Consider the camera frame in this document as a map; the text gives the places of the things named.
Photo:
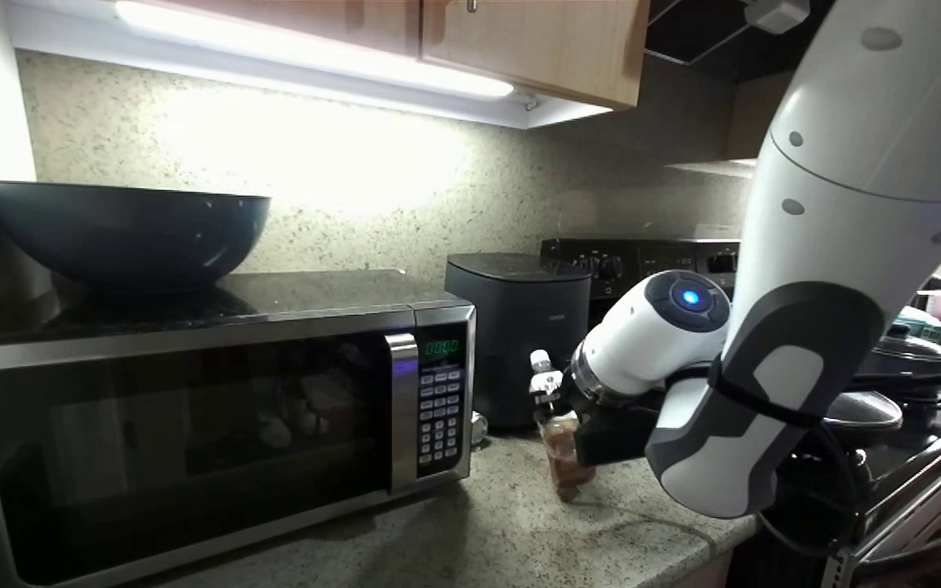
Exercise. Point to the dark blue bowl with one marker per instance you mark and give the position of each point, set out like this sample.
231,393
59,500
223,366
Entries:
122,238

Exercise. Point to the wooden upper cabinet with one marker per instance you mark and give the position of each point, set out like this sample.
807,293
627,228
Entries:
582,50

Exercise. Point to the black kitchen stove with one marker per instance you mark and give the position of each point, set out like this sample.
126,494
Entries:
848,512

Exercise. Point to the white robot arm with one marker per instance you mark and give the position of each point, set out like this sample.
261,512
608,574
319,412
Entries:
713,386

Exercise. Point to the stainless steel microwave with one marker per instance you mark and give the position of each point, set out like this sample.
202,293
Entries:
146,436

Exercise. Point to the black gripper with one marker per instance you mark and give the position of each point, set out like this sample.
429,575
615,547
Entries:
558,403

